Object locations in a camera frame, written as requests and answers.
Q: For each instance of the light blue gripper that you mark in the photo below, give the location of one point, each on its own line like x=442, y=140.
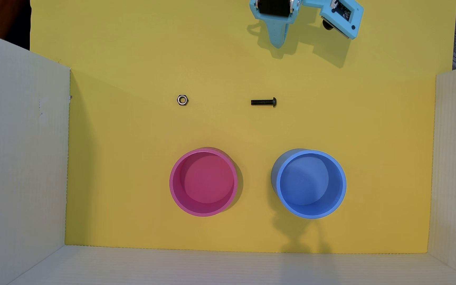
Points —
x=278, y=25

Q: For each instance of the black bolt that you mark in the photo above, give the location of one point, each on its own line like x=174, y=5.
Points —
x=263, y=102

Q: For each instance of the silver hex nut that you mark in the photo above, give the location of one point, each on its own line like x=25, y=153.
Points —
x=182, y=100

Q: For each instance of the blue round cup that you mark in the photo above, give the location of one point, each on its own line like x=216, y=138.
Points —
x=310, y=185

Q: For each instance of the pink round cup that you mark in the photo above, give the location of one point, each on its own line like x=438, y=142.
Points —
x=204, y=183

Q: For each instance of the yellow paper mat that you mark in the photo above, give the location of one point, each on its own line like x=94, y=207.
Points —
x=133, y=138

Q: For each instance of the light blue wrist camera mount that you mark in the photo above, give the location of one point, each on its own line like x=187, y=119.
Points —
x=344, y=16

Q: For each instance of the white corrugated board enclosure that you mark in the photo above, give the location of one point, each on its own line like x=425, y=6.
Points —
x=18, y=158

